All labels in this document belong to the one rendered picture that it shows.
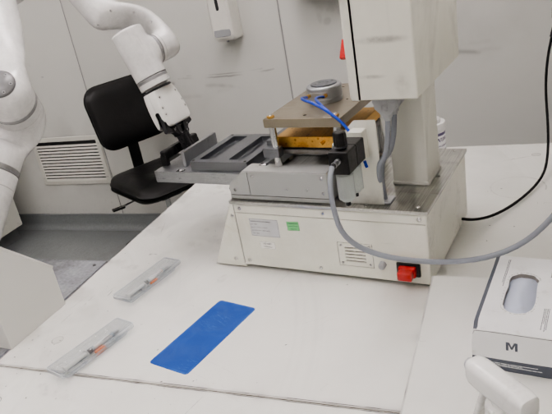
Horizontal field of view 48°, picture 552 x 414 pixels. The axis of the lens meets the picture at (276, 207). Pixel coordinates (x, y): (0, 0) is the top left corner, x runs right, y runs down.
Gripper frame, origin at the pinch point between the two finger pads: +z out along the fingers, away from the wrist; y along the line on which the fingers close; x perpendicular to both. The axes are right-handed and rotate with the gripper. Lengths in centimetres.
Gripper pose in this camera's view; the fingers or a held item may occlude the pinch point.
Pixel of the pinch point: (186, 140)
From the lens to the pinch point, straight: 164.6
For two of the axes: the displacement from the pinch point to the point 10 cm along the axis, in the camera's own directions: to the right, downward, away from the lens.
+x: 7.6, -2.6, -5.9
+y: -4.6, 4.3, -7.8
